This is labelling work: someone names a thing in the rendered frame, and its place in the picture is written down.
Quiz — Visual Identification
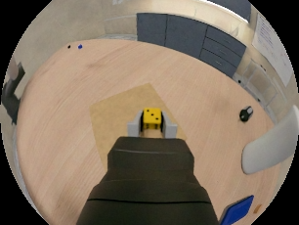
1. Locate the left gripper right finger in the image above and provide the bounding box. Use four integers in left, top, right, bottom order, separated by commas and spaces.
160, 112, 178, 139

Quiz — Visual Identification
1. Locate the tan mat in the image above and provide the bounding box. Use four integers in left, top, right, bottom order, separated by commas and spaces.
90, 82, 188, 172

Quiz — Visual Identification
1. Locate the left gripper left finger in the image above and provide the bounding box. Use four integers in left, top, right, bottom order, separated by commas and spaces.
127, 110, 145, 137

